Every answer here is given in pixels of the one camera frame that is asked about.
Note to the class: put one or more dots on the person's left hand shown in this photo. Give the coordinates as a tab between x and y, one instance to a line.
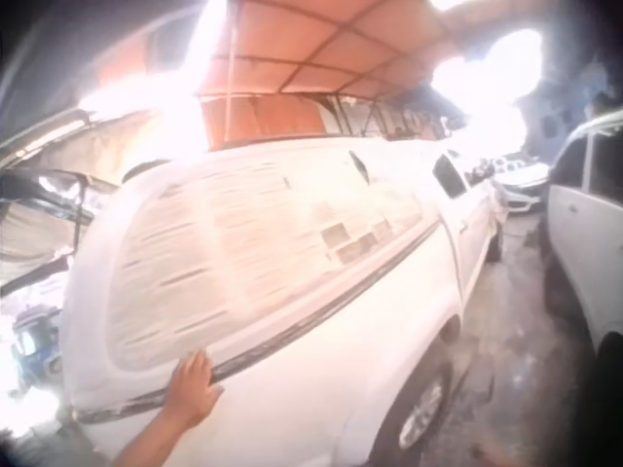
192	399

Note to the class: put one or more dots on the white pickup truck with canopy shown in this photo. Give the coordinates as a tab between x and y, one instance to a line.
316	389

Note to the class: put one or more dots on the masking paper on truck window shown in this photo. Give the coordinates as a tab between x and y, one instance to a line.
219	243

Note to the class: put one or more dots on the blue three-wheeler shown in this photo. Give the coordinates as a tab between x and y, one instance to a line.
34	345

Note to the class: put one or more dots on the beige cloth sheet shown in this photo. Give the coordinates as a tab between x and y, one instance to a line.
29	233

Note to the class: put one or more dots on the dark open vehicle hatch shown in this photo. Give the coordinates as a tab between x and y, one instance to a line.
29	187

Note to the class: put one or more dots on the orange tent roof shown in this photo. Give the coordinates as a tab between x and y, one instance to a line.
316	39

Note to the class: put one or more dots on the white car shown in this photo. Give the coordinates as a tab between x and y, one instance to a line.
579	219
523	187

